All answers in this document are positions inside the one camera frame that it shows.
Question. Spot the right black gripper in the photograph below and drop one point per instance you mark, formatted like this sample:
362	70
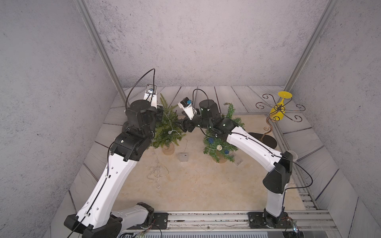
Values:
185	122

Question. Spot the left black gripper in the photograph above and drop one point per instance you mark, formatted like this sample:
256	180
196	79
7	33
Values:
158	113

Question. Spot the fern tree wooden base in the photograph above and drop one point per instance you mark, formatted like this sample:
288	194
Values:
167	133

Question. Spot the small christmas tree wooden base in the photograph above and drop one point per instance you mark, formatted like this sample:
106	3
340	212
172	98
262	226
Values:
219	157

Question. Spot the clear battery box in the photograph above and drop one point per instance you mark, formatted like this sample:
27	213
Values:
183	157
237	160

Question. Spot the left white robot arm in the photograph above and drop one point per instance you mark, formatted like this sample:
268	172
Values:
95	219

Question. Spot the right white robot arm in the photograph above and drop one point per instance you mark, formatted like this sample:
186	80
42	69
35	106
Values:
279	166

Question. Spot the beige table mat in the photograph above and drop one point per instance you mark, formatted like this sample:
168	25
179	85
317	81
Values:
200	184

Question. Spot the yellow plastic goblet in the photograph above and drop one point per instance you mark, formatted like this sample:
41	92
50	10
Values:
277	113

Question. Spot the clear plastic wine glass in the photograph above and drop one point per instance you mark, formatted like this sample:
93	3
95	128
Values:
293	154

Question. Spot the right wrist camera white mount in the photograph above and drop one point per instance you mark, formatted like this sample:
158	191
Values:
187	106

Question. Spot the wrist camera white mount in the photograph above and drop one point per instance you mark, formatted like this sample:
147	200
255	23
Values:
151	95
187	106

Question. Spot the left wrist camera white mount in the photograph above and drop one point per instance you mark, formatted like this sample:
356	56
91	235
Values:
151	95

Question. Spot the black scroll wire stand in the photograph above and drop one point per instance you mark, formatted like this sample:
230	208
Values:
265	138

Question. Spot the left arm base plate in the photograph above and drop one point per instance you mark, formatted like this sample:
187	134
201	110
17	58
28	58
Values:
158	220

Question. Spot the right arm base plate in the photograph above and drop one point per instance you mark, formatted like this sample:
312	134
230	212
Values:
264	220

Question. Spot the aluminium front rail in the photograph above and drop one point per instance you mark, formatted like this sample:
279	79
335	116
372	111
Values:
235	224

